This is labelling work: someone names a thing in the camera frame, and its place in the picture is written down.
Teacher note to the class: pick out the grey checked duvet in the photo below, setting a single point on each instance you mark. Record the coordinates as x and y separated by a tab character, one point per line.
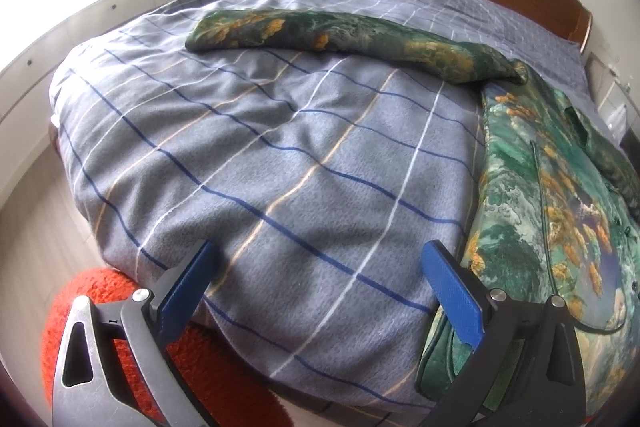
280	147

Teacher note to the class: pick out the green floral satin garment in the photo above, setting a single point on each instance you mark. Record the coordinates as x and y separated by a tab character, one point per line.
525	187

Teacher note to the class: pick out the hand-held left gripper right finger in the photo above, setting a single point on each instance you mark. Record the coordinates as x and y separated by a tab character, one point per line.
452	292

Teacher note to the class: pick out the white bedside table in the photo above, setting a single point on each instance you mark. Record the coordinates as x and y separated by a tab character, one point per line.
612	97

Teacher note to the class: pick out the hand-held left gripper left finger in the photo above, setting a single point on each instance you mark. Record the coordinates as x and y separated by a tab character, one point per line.
187	279

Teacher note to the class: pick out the white curved drawer cabinet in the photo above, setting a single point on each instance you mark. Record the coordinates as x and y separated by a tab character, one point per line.
75	22

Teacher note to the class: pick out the orange fluffy rug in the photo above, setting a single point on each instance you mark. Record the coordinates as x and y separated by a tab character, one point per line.
85	282

